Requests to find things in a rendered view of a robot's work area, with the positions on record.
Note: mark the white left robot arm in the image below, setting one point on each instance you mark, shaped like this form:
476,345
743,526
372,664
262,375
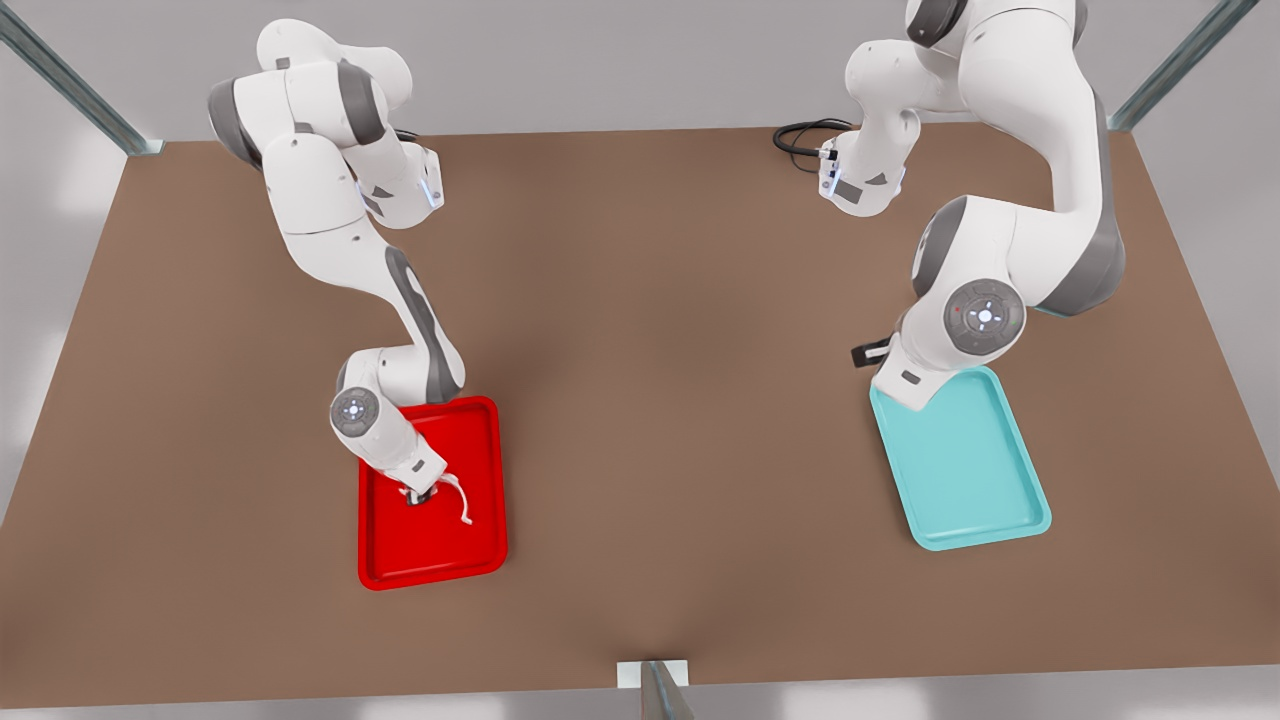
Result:
1030,230

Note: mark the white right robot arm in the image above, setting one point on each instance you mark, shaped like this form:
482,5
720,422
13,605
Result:
320,190

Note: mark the red rectangular tray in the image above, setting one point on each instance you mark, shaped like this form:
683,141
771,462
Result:
470,545

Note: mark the cyan rectangular tray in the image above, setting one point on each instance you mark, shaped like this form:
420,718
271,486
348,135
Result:
965,470

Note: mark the silver frame post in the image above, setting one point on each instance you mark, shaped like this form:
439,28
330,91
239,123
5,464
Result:
70,85
655,690
1180,65

